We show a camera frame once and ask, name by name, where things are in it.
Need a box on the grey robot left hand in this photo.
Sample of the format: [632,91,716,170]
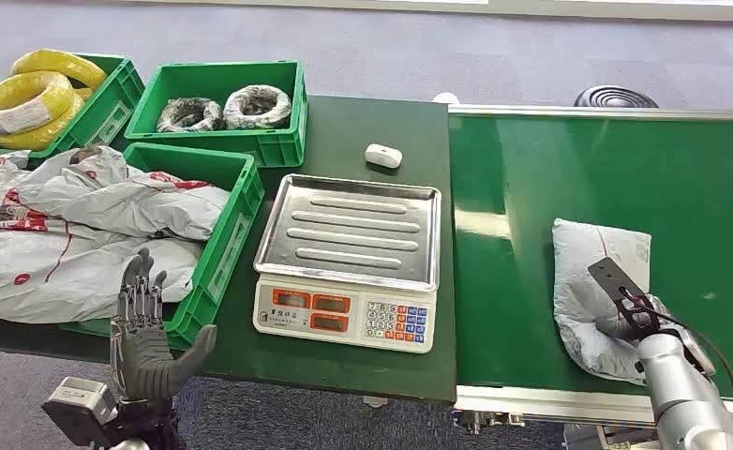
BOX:
[110,247,218,402]

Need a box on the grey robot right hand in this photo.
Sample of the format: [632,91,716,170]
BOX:
[595,293,680,343]

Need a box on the plain grey mailer package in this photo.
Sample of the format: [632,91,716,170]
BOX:
[551,217,653,387]

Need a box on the small white oval device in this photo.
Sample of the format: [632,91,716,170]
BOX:
[364,142,404,170]

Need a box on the large white mailer bag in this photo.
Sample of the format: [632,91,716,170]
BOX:
[0,218,205,326]

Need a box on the green crate with packages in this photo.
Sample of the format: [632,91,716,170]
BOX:
[58,142,266,353]

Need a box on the green conveyor belt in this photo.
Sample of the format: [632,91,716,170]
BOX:
[447,103,733,436]

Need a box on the black ribbed round object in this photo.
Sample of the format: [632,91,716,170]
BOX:
[574,83,660,110]

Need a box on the electronic scale with steel tray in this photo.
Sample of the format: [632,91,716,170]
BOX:
[251,172,442,355]

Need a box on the black white wrapped coil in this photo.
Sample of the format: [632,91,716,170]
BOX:
[156,97,226,134]
[222,83,293,131]

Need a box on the green crate with yellow coils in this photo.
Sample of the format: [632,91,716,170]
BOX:
[0,52,146,165]

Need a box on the green crate with wrapped coils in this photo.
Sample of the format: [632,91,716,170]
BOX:
[123,60,309,170]

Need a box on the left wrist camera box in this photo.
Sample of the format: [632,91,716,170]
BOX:
[41,376,120,450]

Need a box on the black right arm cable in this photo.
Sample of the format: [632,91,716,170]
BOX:
[620,288,733,425]

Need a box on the yellow wire coil with label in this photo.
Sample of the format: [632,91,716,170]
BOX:
[0,70,77,137]

